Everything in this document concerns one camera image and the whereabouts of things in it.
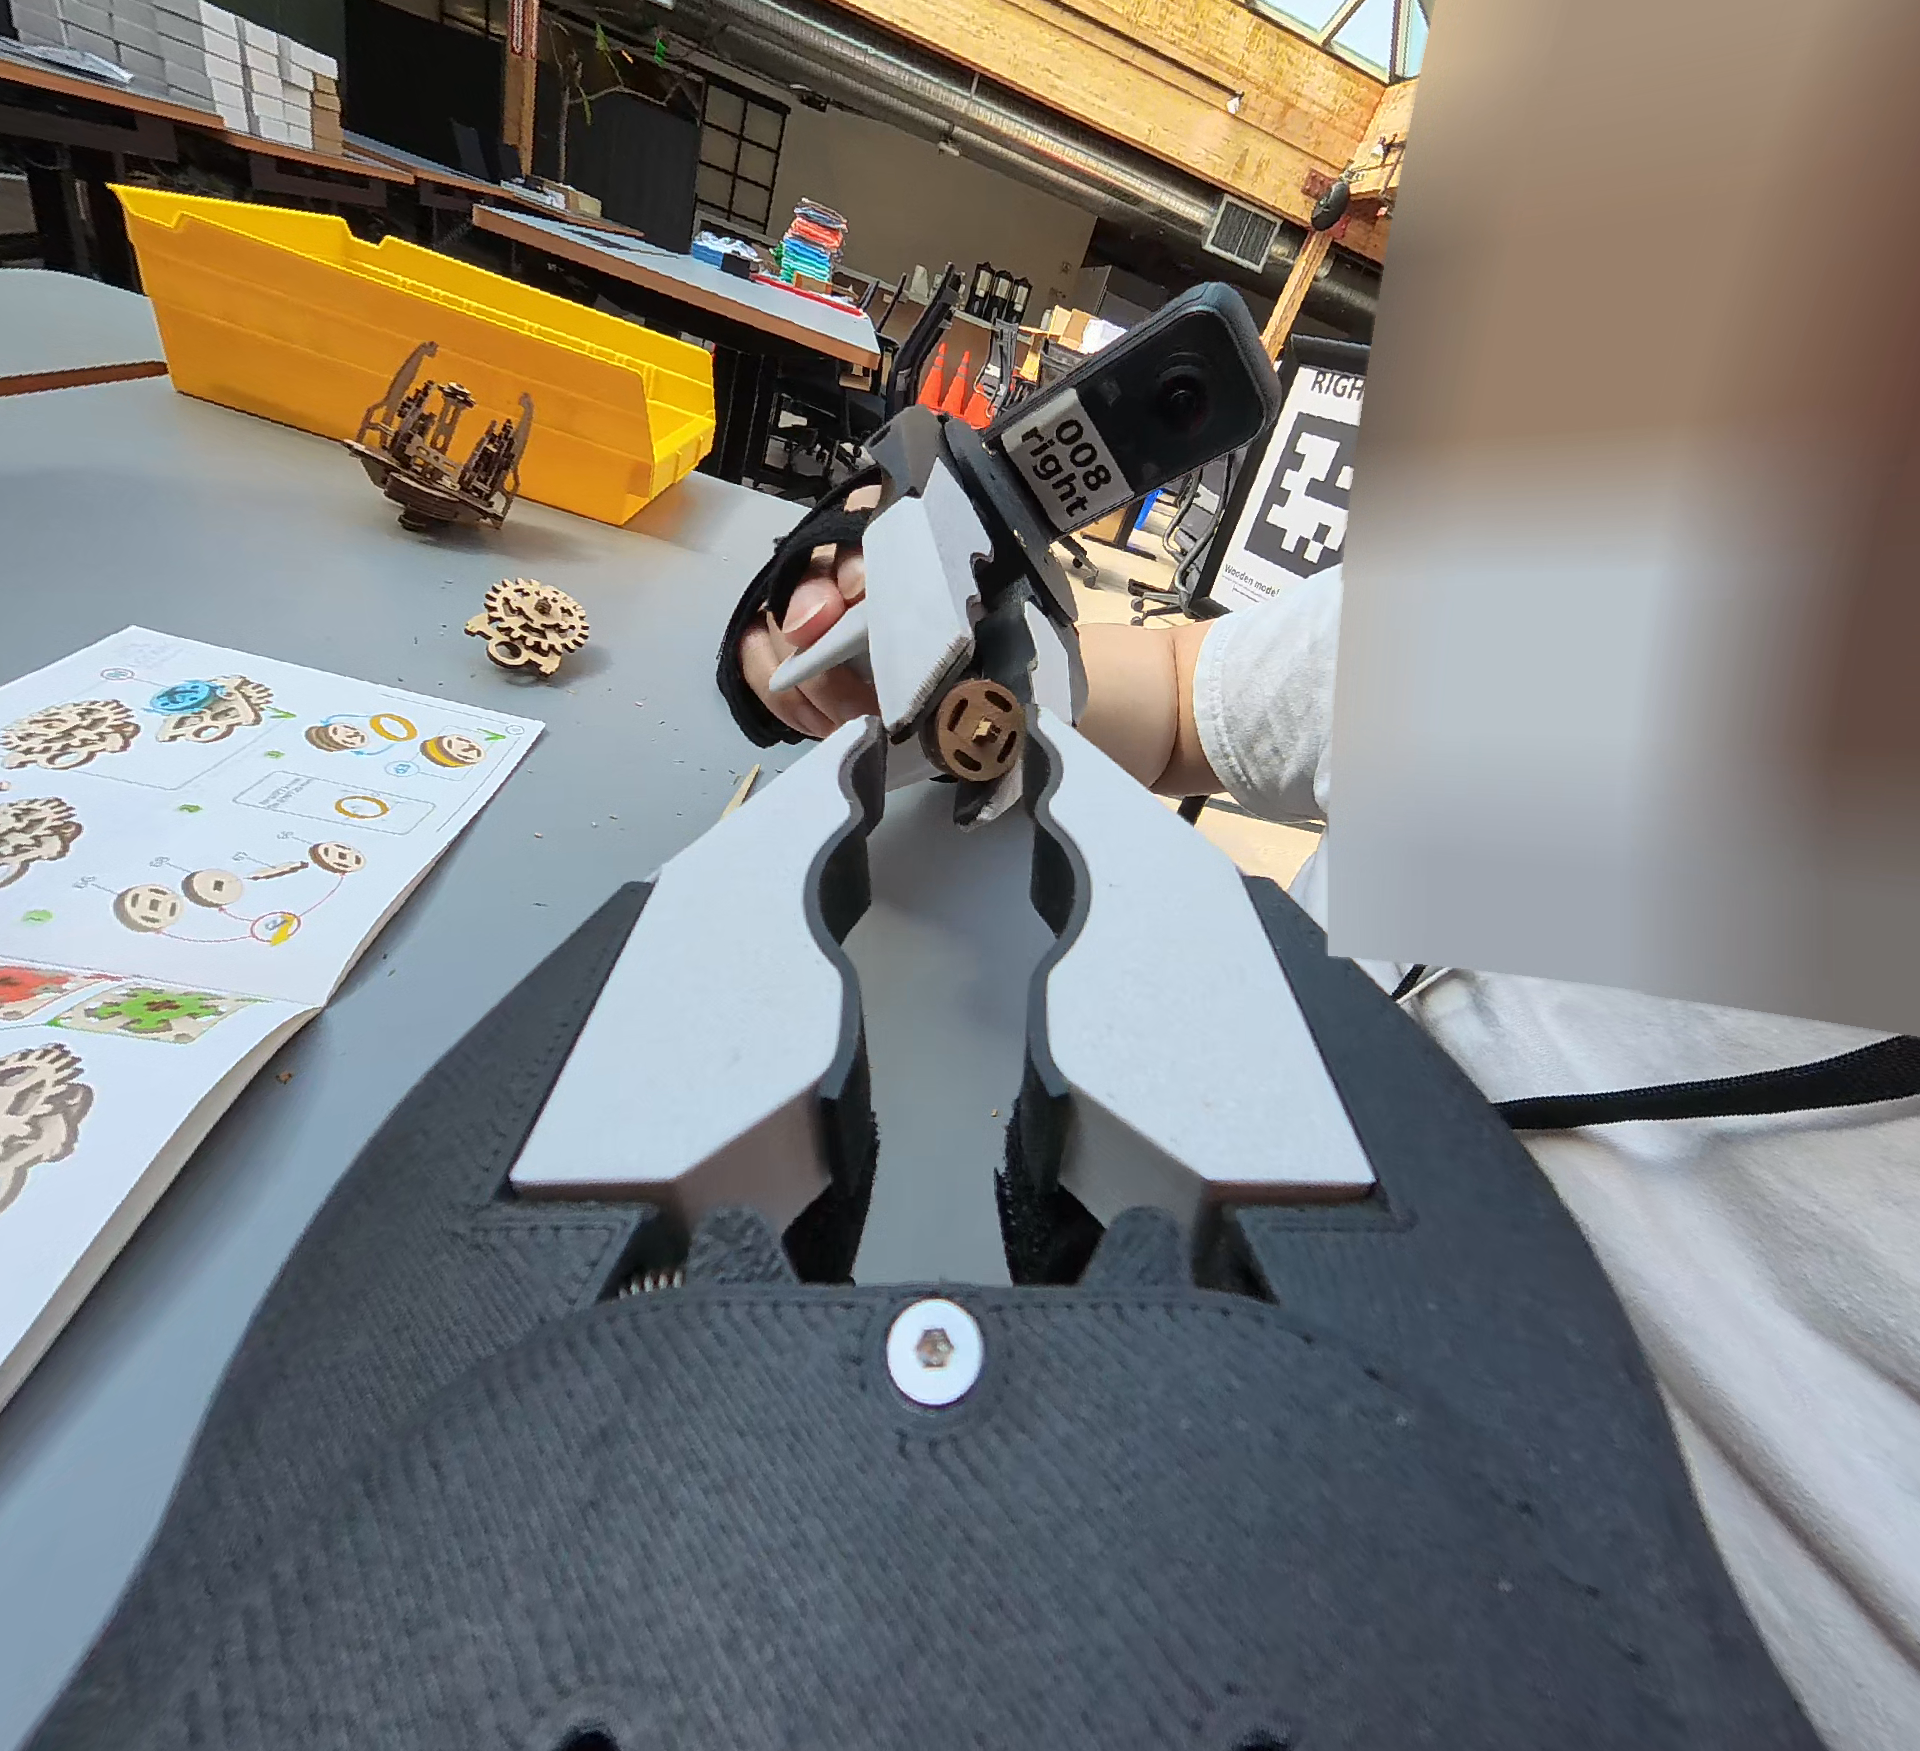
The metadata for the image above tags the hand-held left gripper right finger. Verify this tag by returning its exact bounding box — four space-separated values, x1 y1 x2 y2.
1026 715 1380 1279

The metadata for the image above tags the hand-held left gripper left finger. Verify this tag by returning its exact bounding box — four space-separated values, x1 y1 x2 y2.
507 715 889 1279

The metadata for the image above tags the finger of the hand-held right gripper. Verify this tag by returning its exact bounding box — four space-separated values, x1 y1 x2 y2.
954 562 1094 830
864 404 1008 743

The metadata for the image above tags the round wooden disc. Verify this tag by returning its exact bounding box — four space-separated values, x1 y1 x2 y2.
919 676 1031 785

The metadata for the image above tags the person's right forearm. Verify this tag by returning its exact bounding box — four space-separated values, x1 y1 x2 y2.
1077 616 1220 804

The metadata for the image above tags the dark wooden model assembly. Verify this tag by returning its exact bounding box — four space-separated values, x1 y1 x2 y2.
342 340 538 532

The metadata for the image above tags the person's right hand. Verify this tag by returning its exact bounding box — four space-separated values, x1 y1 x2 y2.
745 543 889 743

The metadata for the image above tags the black white marker sign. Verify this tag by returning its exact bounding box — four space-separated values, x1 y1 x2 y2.
1204 340 1370 616

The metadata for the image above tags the stack of colourful packets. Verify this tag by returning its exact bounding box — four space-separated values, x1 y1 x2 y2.
776 203 850 291

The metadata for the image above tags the grey background table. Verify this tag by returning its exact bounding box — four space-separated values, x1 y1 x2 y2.
470 206 881 376

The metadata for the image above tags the wooden gear assembly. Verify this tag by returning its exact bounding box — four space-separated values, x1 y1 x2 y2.
462 577 590 676

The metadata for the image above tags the yellow plastic storage bin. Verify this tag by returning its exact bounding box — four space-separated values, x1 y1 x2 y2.
113 186 721 524

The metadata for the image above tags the white instruction booklet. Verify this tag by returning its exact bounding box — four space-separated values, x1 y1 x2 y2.
0 628 542 1411

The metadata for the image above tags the stack of grey boxes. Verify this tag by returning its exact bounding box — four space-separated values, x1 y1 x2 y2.
0 0 342 154

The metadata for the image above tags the black strap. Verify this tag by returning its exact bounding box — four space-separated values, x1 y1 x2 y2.
1498 1038 1920 1130

